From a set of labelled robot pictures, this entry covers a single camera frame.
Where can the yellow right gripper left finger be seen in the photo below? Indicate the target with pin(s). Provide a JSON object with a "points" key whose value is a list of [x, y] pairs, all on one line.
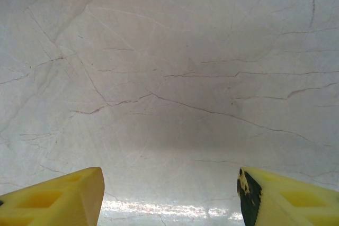
{"points": [[53, 202]]}

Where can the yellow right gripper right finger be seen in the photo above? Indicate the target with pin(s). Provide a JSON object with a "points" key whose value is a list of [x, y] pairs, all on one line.
{"points": [[291, 202]]}

